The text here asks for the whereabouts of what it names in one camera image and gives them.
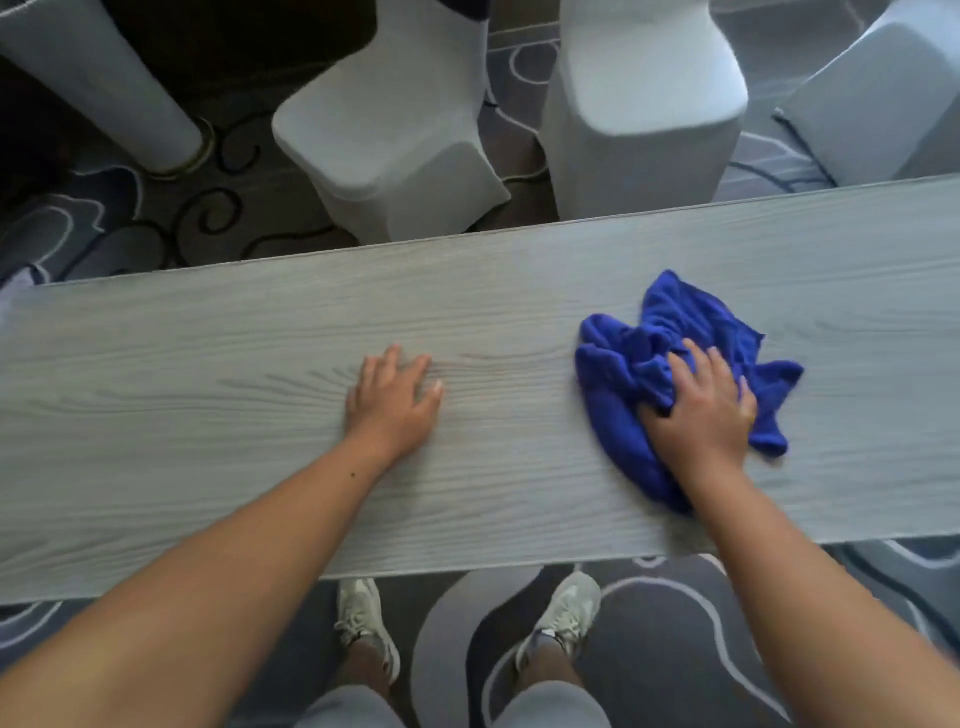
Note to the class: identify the person's left leg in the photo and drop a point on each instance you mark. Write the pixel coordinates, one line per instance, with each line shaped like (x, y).
(367, 664)

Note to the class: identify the tall white planter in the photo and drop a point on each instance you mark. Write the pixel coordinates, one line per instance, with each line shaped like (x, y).
(97, 67)

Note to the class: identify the person's right leg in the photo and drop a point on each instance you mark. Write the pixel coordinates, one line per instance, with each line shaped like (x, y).
(551, 667)

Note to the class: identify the person's leg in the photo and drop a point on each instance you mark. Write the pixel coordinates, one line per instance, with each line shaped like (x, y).
(367, 664)
(551, 667)

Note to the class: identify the person's left hand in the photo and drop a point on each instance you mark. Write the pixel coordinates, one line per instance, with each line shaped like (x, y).
(390, 412)

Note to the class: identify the blue microfibre cloth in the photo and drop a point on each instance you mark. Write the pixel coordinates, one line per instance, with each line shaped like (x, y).
(622, 352)

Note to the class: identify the person's white right shoe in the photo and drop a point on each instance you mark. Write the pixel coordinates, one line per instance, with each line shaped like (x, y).
(566, 607)

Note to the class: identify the person's right forearm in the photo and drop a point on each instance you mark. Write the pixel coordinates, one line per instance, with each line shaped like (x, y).
(825, 615)

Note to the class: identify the person's white left shoe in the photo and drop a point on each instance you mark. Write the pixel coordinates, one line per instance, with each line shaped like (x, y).
(364, 615)

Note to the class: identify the person's right hand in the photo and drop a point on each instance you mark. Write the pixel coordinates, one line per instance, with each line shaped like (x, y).
(705, 435)

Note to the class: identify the person's grey shorts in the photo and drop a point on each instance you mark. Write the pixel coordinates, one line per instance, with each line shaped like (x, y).
(555, 709)

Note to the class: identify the white covered chair purple sash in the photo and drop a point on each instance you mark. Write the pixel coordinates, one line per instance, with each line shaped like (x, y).
(877, 105)
(382, 127)
(645, 97)

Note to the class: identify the person's left forearm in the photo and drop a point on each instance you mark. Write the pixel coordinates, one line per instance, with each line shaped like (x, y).
(187, 585)

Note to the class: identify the person's white shoe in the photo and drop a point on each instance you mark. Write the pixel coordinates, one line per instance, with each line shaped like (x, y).
(566, 607)
(364, 615)

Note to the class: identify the grey wooden table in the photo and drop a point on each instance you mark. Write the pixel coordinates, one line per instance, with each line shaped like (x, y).
(187, 375)

